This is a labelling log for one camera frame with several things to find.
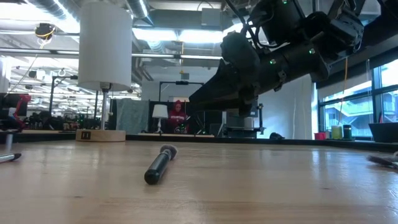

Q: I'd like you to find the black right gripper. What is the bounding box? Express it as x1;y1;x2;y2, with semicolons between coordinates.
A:
188;30;330;116

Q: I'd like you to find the thick black makeup brush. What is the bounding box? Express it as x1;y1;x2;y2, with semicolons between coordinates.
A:
144;143;179;185

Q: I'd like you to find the fluffy brown-head makeup brush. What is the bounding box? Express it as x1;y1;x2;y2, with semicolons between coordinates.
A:
366;154;398;170

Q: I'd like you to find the black partition panel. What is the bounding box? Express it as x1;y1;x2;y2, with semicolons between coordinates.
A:
148;100;223;135

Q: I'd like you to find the black grey equipment cart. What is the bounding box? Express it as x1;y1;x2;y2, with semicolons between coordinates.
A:
221;104;266;139

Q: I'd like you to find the person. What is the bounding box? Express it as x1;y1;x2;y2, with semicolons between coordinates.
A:
167;100;191;134

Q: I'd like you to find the small white background lamp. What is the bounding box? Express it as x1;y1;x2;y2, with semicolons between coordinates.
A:
151;104;169;134

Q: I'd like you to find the grey-green hanging cloth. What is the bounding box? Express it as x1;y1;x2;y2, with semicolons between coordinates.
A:
115;98;150;135

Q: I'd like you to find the green cup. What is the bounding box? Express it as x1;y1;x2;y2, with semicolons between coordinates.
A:
331;125;343;141

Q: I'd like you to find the white table lamp wooden base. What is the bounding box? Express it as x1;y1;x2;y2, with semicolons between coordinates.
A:
75;1;133;142

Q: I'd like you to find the black bin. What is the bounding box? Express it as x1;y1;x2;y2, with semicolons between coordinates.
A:
368;122;398;144

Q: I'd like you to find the black yellow ceiling reel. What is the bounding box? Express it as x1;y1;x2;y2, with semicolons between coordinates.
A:
34;22;56;40

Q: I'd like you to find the silver pen left edge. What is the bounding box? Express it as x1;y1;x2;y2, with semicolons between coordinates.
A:
0;152;23;164

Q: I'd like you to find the black metal frame stand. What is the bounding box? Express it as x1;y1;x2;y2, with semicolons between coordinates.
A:
159;80;205;134
48;74;78;130

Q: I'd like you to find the black aluminium table frame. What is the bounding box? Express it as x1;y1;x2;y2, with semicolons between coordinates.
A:
0;130;398;154

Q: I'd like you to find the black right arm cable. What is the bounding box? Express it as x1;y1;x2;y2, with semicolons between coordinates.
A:
225;0;264;46

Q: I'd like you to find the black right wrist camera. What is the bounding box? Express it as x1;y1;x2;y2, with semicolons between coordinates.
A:
248;0;308;44

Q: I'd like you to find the yellow hanging cable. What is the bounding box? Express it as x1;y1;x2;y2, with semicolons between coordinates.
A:
338;57;349;125

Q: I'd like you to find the grey upright post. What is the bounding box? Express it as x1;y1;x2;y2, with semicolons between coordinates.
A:
4;132;15;152

